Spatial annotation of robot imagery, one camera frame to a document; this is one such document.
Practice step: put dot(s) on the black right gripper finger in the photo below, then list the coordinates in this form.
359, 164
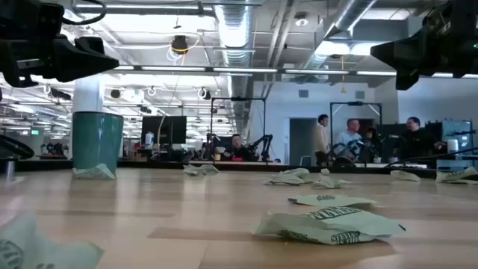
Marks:
409, 52
382, 53

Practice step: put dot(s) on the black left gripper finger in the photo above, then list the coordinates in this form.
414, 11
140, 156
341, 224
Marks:
93, 73
74, 65

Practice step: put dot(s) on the black background robot arm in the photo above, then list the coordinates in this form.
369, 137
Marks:
263, 145

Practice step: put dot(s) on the teal cup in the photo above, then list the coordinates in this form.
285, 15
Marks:
97, 142

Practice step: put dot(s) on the blue cabinet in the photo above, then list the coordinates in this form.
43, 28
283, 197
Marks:
457, 129

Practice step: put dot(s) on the white bottle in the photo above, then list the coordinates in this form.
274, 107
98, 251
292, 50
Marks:
149, 139

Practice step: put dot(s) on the person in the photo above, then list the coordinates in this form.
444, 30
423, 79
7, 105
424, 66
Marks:
350, 136
416, 140
236, 147
322, 136

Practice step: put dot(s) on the round ceiling fixture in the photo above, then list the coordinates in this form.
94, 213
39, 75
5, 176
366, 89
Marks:
301, 19

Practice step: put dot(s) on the black ceiling device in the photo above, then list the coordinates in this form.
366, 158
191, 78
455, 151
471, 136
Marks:
179, 44

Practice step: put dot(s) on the black monitor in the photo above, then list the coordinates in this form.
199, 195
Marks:
168, 129

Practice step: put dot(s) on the white paper roll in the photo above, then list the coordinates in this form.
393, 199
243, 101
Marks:
452, 145

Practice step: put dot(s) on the grey door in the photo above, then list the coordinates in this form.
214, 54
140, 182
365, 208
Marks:
302, 142

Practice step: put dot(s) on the linear ceiling light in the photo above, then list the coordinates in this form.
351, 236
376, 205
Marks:
242, 70

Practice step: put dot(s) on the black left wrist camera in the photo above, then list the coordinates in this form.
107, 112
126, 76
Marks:
89, 44

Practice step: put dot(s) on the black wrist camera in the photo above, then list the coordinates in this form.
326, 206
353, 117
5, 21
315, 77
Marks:
89, 44
436, 21

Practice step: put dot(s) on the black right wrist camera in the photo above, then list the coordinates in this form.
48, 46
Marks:
436, 21

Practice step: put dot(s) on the grey wall vent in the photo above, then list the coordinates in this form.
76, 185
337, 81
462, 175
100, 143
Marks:
303, 93
359, 94

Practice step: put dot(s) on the silver ventilation duct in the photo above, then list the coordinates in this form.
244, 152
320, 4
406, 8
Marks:
343, 22
234, 56

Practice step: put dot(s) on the black station frame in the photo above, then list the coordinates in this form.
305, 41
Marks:
354, 103
239, 99

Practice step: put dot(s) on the silver post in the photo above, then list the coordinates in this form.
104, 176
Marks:
10, 170

